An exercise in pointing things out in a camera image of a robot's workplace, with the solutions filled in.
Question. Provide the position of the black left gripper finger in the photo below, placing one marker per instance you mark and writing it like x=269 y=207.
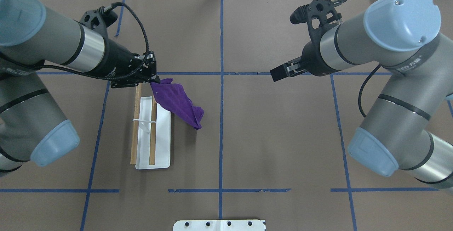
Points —
x=155 y=79

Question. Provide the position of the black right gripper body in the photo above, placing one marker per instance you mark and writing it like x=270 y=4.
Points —
x=312 y=60

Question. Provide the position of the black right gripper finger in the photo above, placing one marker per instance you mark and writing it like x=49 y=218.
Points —
x=280 y=72

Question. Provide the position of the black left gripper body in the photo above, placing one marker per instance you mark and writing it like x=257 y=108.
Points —
x=118 y=61

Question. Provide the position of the purple towel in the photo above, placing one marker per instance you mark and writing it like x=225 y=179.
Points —
x=173 y=98

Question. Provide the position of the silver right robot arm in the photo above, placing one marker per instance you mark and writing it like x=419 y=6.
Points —
x=403 y=37

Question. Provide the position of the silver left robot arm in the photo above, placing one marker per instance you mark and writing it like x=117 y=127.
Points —
x=35 y=37

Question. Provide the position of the right wooden rack rod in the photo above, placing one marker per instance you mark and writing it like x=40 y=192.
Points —
x=137 y=98

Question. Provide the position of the wooden rack rod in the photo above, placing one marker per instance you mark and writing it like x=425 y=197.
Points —
x=137 y=98
x=152 y=145

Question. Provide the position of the white towel rack base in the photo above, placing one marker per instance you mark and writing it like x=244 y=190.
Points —
x=163 y=136

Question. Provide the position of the left wooden rack rod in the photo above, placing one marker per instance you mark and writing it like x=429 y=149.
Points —
x=152 y=145

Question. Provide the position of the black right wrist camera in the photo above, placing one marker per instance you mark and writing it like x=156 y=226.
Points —
x=320 y=16

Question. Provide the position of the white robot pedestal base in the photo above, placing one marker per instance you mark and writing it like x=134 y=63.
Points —
x=220 y=225

